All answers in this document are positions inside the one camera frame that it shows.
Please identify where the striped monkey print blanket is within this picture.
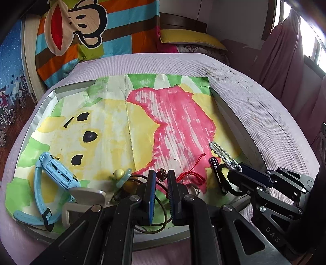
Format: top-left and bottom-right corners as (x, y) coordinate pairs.
(34, 0), (161, 88)

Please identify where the blue cyclist print cloth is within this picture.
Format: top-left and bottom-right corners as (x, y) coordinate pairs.
(0, 20), (39, 153)

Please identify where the silver ring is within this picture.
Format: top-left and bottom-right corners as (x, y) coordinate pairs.
(187, 185), (202, 197)

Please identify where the red braided bracelet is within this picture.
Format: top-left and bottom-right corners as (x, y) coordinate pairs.
(176, 153), (207, 185)

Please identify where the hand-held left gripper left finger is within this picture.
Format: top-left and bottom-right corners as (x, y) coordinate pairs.
(29, 169), (156, 265)

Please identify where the silver metal tray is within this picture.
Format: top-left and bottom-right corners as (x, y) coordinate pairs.
(5, 74), (265, 251)

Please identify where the magenta cushion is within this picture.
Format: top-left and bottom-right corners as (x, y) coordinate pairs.
(157, 42), (179, 54)

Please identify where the window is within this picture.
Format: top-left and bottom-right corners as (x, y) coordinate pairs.
(276, 0), (326, 67)

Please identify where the beige hair claw clip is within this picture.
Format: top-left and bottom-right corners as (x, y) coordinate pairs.
(62, 189), (107, 228)

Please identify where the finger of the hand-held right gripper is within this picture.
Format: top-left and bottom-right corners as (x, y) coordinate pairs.
(238, 162), (315, 197)
(227, 169), (305, 222)

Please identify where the pink curtain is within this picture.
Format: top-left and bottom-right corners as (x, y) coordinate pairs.
(257, 13), (326, 163)

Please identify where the light blue smartwatch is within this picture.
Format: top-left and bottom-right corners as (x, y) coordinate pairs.
(14, 151), (82, 226)

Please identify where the yellow pillow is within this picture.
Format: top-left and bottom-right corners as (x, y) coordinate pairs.
(159, 29), (227, 50)

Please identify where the black braided bracelet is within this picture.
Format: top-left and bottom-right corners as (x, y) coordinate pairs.
(209, 157), (245, 196)

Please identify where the dark wooden headboard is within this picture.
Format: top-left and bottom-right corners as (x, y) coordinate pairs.
(159, 13), (207, 32)

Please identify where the painted paper tray liner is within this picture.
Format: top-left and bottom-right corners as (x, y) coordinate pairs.
(6, 74), (242, 230)

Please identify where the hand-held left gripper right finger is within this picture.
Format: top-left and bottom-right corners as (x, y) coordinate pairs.
(167, 170), (291, 265)

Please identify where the beige wooden board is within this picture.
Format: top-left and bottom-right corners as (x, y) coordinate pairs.
(23, 20), (47, 104)

